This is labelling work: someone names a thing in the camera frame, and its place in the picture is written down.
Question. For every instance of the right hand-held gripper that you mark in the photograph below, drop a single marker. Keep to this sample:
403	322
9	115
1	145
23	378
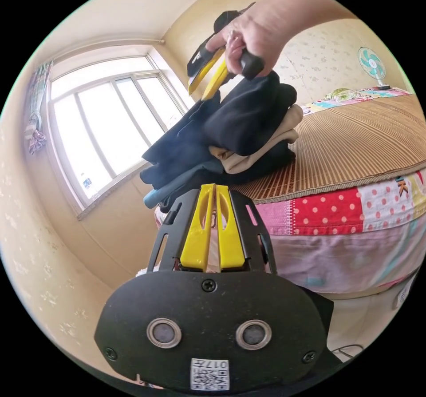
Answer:
199	59

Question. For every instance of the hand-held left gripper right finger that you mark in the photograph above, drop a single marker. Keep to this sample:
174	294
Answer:
230	247

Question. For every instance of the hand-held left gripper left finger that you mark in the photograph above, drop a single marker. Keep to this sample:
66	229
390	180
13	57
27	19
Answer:
196	243

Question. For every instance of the black pants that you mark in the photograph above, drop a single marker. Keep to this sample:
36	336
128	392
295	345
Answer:
246	114

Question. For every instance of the person's right forearm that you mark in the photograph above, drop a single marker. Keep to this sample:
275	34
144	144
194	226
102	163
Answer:
309	0

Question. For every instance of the person's right hand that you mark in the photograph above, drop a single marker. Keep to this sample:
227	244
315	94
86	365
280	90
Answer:
259	27

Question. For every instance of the pile of clothes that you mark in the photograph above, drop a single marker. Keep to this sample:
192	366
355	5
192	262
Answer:
263	152

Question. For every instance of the window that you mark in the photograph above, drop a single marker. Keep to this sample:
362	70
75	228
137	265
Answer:
106	124

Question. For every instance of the bed with woven mat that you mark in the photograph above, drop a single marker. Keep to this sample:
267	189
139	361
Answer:
349	140

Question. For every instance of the green standing fan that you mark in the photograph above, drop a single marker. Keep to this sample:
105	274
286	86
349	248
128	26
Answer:
371	62

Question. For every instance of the patterned curtain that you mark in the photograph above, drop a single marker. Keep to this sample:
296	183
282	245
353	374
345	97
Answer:
36	104

